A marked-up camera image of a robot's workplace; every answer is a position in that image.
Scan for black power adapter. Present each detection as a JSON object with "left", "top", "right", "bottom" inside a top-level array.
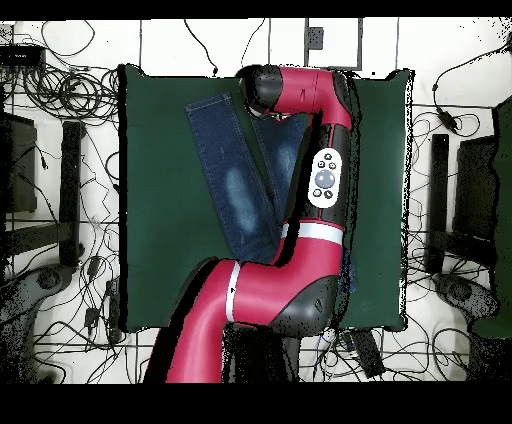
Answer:
[{"left": 436, "top": 106, "right": 459, "bottom": 132}]

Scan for coil of black cables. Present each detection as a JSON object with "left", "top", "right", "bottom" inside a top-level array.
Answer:
[{"left": 21, "top": 65, "right": 121, "bottom": 121}]

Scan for dark grey chair base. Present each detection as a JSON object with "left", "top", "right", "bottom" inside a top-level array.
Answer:
[{"left": 0, "top": 263, "right": 75, "bottom": 383}]

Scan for grey rectangular frame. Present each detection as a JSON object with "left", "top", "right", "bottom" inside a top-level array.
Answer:
[{"left": 303, "top": 17, "right": 364, "bottom": 72}]

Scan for blue denim jeans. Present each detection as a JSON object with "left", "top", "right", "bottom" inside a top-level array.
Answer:
[{"left": 184, "top": 91, "right": 357, "bottom": 297}]

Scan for black stand bar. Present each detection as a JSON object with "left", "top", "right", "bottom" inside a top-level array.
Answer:
[
  {"left": 453, "top": 135, "right": 498, "bottom": 241},
  {"left": 430, "top": 133, "right": 450, "bottom": 237},
  {"left": 58, "top": 120, "right": 86, "bottom": 268}
]

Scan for black cable with plug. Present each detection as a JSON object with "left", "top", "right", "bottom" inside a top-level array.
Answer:
[{"left": 183, "top": 18, "right": 220, "bottom": 78}]

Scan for dark green table cloth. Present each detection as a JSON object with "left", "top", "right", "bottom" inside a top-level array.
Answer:
[{"left": 117, "top": 63, "right": 413, "bottom": 333}]

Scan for black power strip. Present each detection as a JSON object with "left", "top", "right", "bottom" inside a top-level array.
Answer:
[{"left": 349, "top": 328, "right": 386, "bottom": 379}]

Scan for large black case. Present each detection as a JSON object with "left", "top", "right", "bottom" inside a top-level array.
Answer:
[{"left": 0, "top": 112, "right": 38, "bottom": 214}]

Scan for black flat box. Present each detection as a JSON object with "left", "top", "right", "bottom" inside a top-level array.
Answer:
[{"left": 0, "top": 44, "right": 47, "bottom": 69}]

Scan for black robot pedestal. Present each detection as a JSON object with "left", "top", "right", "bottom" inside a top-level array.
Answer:
[{"left": 221, "top": 323, "right": 301, "bottom": 383}]

